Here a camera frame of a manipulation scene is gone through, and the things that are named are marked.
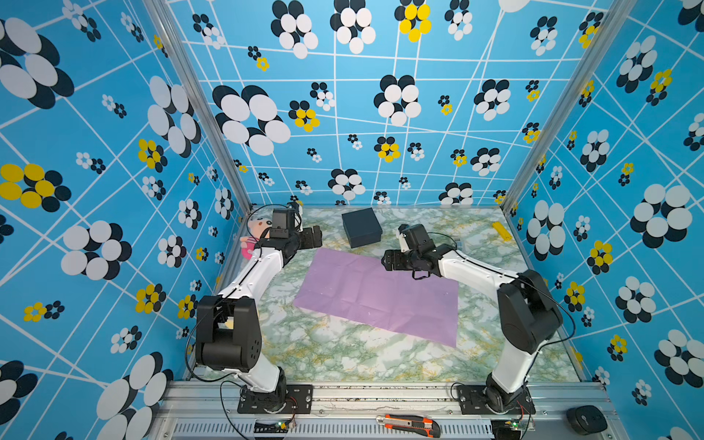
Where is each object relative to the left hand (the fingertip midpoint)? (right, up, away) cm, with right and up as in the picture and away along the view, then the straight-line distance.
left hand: (312, 231), depth 91 cm
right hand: (+28, -10, +3) cm, 30 cm away
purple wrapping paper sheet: (+15, -20, +6) cm, 26 cm away
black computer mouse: (+73, -47, -23) cm, 90 cm away
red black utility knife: (+29, -49, -22) cm, 61 cm away
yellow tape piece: (+75, 0, +21) cm, 77 cm away
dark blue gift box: (+17, +2, +18) cm, 25 cm away
